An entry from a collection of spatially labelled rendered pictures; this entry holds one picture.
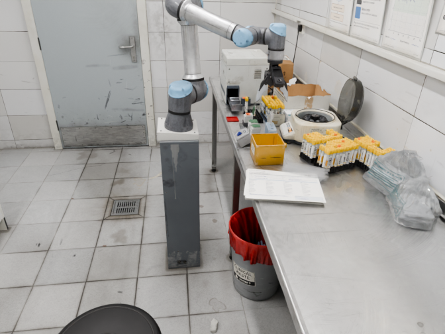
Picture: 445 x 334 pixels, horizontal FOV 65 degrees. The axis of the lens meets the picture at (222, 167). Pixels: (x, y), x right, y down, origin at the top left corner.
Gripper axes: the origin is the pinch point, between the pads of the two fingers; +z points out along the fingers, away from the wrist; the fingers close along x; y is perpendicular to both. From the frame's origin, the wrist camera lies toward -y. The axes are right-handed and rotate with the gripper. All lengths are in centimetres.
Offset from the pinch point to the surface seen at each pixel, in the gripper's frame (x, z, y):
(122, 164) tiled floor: 108, 109, 138
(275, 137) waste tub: -0.8, 13.0, -11.9
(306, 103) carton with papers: -27.1, 10.9, 30.9
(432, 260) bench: -35, 21, -86
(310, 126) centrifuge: -19.1, 10.3, -5.5
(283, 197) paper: 4, 19, -52
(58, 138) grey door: 176, 96, 173
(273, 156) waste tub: 2.4, 16.2, -24.8
